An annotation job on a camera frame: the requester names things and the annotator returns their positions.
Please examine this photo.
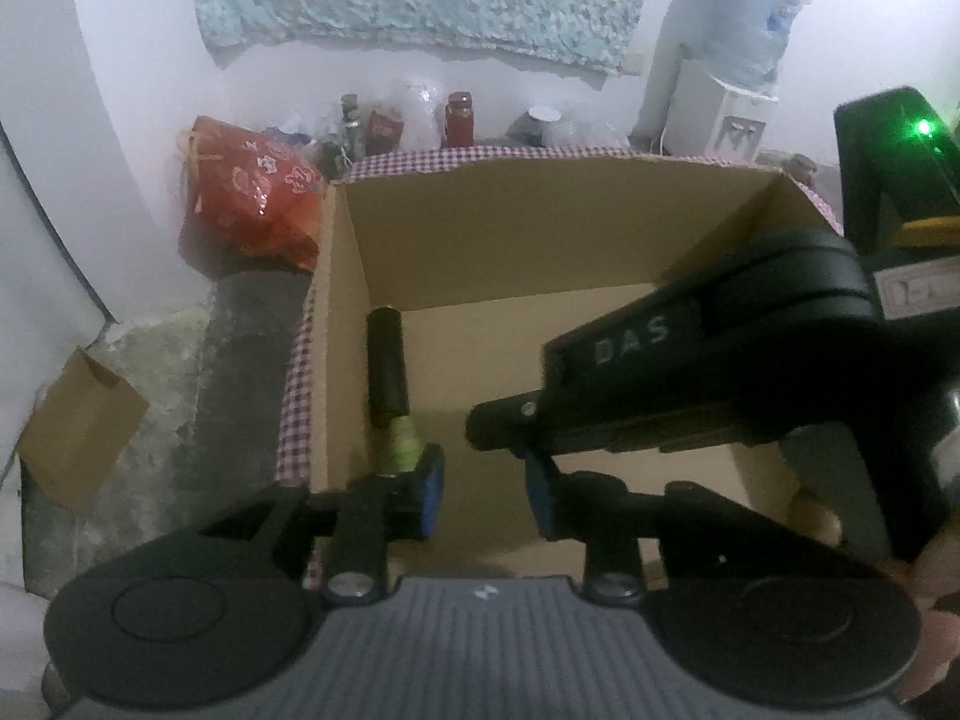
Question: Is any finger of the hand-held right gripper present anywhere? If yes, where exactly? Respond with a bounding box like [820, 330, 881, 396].
[465, 390, 552, 455]

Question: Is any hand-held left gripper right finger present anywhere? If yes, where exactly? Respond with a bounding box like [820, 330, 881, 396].
[523, 450, 826, 608]

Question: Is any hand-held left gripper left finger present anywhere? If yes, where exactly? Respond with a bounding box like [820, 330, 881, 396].
[196, 444, 447, 608]

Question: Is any black tube with green end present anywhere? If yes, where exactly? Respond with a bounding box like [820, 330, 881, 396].
[365, 306, 419, 475]

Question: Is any large cardboard box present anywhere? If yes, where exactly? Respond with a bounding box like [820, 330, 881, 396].
[310, 152, 846, 545]

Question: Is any person's right hand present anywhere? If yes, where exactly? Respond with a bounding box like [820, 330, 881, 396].
[904, 532, 960, 702]

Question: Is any purple checkered cloth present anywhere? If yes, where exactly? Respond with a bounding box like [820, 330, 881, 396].
[276, 144, 846, 485]

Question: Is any white water dispenser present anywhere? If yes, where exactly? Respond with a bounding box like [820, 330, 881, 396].
[664, 60, 781, 163]

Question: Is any red jar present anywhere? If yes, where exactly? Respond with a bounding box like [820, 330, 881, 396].
[444, 91, 478, 148]

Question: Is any blue water bottle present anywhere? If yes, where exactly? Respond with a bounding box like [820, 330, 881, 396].
[701, 0, 812, 96]

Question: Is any red-labelled jar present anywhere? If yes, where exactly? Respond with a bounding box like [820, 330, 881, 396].
[366, 103, 407, 156]

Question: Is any clear plastic bag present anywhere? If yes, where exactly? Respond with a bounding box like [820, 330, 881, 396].
[388, 77, 445, 145]

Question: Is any red plastic bag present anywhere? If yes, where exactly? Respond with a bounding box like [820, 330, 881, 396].
[178, 115, 329, 272]

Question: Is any small brown cardboard box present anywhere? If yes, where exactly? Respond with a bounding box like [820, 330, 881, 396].
[16, 346, 152, 512]

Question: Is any black wall cable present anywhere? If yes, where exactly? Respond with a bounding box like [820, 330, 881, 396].
[0, 120, 115, 325]

